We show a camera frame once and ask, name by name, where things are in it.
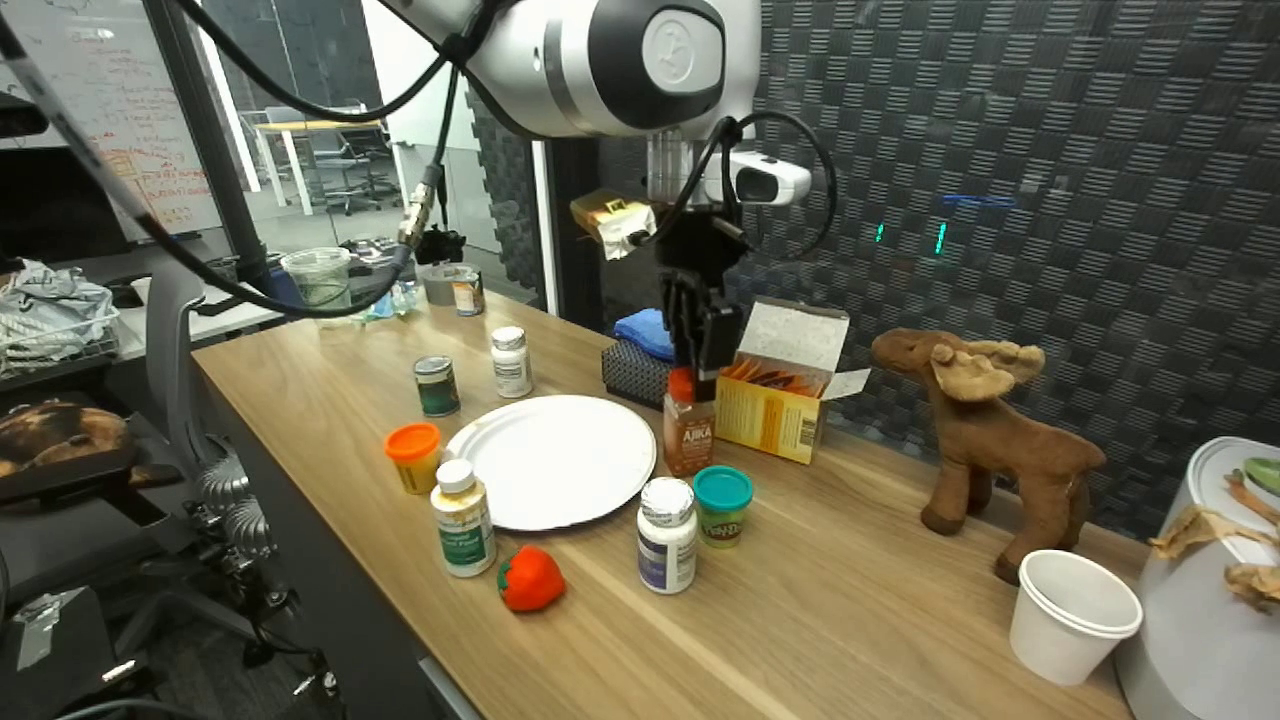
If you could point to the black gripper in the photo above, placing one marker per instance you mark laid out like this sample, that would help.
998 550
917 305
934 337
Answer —
704 245

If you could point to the spice bottle with orange lid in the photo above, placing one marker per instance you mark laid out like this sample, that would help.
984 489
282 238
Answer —
687 434

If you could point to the small container with teal lid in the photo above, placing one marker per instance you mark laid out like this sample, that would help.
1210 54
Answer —
725 495

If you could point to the small white pill bottle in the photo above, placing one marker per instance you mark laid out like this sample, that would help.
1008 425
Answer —
511 360

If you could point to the white pill bottle purple label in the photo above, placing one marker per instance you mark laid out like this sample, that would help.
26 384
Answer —
665 532

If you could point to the pill bottle with green label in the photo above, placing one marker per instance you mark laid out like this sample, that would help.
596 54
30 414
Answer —
463 526

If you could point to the white paper plate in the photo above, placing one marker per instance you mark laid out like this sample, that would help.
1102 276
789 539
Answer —
555 462

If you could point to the blue folded cloth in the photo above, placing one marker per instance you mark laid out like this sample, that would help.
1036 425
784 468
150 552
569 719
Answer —
643 335

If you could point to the grey patterned block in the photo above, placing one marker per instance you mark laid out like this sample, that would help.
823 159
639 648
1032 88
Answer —
635 378

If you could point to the open yellow cardboard box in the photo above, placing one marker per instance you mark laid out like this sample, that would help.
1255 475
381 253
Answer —
773 422

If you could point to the gold foil wrapped box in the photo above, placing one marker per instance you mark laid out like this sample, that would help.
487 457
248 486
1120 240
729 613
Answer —
614 223

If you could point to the glass jar with orange label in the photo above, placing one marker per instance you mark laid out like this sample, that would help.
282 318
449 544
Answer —
465 294

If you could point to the green tin can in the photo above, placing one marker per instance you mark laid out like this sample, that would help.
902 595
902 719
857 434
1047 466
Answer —
438 384

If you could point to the small black device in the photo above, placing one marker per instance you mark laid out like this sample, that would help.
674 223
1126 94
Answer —
438 245

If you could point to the yellow container with orange lid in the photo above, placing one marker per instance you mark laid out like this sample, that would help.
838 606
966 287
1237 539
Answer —
415 449

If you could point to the brown moose plush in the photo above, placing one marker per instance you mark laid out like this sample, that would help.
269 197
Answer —
1002 455

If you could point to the clear plastic tub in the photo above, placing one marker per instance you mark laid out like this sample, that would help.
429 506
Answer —
323 276

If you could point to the white table with wooden top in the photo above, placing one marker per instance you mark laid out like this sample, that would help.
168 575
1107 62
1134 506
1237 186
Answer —
323 127

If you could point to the white paper cup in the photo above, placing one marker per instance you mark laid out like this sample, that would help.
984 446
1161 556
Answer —
1064 622

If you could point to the grey office chair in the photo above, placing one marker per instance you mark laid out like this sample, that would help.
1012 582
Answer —
180 384

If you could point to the small green object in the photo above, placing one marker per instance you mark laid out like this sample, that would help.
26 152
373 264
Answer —
1263 475

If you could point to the brown dried scraps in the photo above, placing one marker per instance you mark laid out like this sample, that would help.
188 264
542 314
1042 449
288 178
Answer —
1255 582

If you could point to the brown patterned cushion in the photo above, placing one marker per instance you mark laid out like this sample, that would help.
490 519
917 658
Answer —
60 434

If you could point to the pile of grey clothes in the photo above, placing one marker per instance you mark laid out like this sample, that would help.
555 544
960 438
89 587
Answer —
53 314

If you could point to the black monitor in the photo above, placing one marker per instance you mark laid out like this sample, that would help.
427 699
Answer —
53 202

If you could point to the black bag with tag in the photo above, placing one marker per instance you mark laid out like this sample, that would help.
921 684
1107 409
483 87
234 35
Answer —
64 652

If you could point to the white camera with black face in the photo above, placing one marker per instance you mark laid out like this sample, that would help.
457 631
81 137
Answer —
773 178

